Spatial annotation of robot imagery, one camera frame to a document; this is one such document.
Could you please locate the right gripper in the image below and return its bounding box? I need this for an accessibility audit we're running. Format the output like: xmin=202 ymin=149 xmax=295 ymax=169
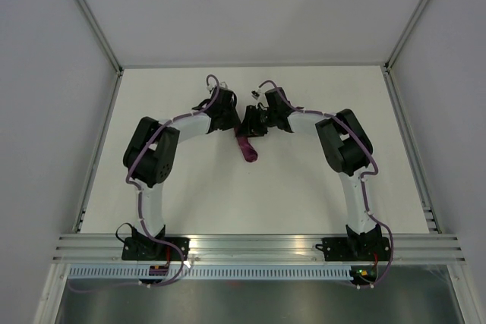
xmin=235 ymin=105 xmax=276 ymax=139

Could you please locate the purple cloth napkin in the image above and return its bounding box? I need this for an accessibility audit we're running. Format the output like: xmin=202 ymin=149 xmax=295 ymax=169
xmin=235 ymin=130 xmax=258 ymax=163

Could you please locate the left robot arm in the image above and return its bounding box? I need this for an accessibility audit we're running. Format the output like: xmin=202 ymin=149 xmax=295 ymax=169
xmin=122 ymin=87 xmax=240 ymax=260

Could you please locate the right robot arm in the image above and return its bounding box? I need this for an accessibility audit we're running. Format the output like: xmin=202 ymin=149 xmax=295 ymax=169
xmin=236 ymin=87 xmax=382 ymax=262

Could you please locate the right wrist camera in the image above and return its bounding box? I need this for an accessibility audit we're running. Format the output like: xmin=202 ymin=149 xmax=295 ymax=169
xmin=251 ymin=89 xmax=264 ymax=100

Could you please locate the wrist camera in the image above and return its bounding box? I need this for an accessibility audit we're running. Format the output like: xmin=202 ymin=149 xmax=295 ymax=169
xmin=206 ymin=82 xmax=228 ymax=94
xmin=251 ymin=89 xmax=264 ymax=100

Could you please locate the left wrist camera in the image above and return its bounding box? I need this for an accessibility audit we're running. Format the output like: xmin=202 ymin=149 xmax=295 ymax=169
xmin=206 ymin=82 xmax=228 ymax=94

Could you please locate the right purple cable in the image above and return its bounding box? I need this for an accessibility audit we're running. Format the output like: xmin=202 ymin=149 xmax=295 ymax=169
xmin=257 ymin=80 xmax=394 ymax=291

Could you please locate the purple cable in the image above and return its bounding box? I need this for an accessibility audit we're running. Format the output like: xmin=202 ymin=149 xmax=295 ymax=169
xmin=257 ymin=80 xmax=394 ymax=291
xmin=68 ymin=74 xmax=221 ymax=294

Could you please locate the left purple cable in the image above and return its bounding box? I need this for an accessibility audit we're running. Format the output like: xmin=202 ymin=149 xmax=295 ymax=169
xmin=68 ymin=74 xmax=221 ymax=294

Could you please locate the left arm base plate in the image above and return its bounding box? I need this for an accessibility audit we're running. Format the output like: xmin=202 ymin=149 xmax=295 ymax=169
xmin=121 ymin=236 xmax=190 ymax=262

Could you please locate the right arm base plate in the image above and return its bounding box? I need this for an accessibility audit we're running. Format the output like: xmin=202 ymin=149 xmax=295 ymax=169
xmin=316 ymin=237 xmax=392 ymax=263

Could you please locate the white slotted cable duct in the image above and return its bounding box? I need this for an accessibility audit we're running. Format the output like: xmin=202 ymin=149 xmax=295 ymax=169
xmin=68 ymin=264 xmax=352 ymax=281

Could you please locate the left aluminium frame post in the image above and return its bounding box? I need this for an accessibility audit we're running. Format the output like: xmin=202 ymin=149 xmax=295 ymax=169
xmin=74 ymin=0 xmax=123 ymax=75

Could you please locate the aluminium frame post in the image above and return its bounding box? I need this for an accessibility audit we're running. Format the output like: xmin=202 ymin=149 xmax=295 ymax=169
xmin=382 ymin=0 xmax=431 ymax=73
xmin=74 ymin=0 xmax=123 ymax=75

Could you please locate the aluminium front rail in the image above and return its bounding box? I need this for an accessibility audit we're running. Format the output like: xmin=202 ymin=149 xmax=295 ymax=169
xmin=50 ymin=234 xmax=465 ymax=265

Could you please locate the right aluminium frame post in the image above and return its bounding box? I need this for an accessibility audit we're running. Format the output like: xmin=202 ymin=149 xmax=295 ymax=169
xmin=382 ymin=0 xmax=431 ymax=73

